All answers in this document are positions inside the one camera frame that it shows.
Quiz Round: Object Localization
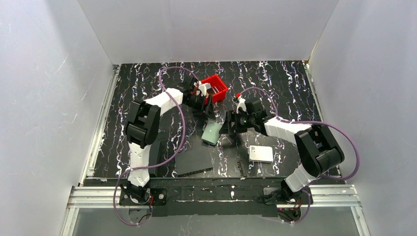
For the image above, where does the mint green card holder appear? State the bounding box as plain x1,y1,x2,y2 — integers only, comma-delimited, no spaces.
201,119,222,146

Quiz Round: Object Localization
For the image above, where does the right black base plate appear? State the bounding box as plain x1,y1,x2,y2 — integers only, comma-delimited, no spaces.
257,187,313,205

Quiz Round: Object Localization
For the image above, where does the black flat plate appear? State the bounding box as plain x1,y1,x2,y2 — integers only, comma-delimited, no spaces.
174,147,213,177

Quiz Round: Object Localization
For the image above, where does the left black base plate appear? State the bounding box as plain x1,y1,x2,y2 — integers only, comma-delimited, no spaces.
116,188,167,207

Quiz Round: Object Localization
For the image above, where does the red plastic bin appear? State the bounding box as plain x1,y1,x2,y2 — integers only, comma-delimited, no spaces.
199,74,229,104

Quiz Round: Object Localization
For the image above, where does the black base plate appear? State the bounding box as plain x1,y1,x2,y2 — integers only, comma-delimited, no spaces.
257,187,313,205
116,188,167,207

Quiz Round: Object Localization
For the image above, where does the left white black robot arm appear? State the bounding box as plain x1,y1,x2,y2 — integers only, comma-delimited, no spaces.
121,78,215,202

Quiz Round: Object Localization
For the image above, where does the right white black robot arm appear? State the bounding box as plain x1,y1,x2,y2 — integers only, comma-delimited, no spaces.
219,97,345,203

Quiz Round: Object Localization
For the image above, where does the black rectangular block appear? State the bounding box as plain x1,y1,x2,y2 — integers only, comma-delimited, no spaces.
148,141,161,177

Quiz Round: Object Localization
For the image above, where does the white flat box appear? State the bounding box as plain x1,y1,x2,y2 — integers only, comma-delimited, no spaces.
248,145,273,163

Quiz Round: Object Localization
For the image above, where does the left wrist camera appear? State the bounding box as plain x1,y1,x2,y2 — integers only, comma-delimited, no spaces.
198,83,211,97

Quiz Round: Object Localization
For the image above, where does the small black comb strip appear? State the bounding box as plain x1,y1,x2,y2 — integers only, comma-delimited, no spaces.
237,161,246,179

